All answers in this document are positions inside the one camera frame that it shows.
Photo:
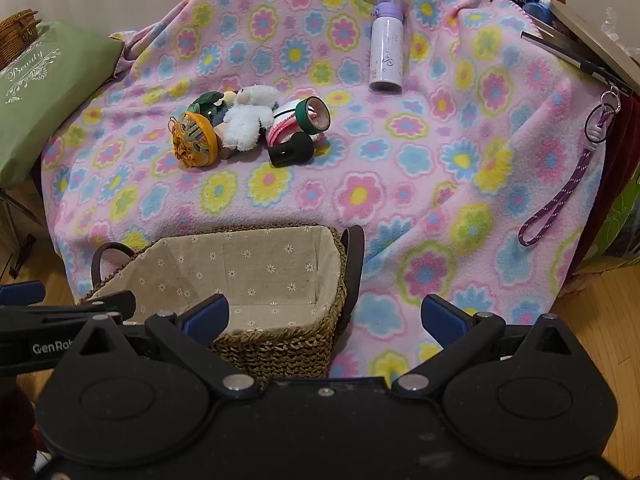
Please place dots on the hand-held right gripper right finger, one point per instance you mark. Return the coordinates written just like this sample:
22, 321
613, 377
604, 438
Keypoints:
442, 317

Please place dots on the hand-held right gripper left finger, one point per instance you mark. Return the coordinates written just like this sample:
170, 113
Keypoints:
206, 317

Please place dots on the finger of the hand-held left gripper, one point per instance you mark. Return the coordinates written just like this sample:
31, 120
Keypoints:
55, 312
20, 294

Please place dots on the woven basket with cloth liner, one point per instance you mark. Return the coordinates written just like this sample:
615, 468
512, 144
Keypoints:
280, 350

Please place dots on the orange round patterned pouch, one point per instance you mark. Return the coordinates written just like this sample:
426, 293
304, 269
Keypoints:
195, 137

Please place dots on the black cylinder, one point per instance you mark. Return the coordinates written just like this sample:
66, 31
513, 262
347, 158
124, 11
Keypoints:
290, 150

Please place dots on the pink white sock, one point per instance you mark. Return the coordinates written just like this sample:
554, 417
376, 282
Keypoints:
280, 127

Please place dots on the white plush bear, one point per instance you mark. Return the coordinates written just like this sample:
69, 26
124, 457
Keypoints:
247, 115

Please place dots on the green plush toy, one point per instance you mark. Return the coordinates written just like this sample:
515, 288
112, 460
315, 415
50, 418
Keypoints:
207, 100

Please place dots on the cream ball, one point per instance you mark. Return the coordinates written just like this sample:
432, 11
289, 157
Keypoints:
229, 96

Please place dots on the green tape roll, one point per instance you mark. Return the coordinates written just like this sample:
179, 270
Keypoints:
302, 115

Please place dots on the black metal stand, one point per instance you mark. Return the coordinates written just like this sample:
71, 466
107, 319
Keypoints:
20, 255

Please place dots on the pink floral fleece blanket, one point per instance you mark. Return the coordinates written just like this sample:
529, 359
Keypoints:
400, 185

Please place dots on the green cushion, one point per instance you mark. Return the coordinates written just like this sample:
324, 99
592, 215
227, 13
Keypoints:
50, 100

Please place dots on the green patterned fabric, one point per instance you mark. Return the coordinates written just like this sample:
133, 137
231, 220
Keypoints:
622, 215

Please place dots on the brown wicker basket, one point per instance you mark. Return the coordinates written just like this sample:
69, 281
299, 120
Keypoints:
17, 30

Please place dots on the white purple bottle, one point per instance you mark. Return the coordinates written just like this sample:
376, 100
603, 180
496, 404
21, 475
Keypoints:
389, 55

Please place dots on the black flat bar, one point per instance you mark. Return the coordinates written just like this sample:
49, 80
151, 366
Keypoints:
565, 49

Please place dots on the blue round object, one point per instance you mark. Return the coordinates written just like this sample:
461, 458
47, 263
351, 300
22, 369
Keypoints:
537, 12

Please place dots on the grey flat board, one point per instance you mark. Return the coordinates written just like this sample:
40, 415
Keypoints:
595, 35

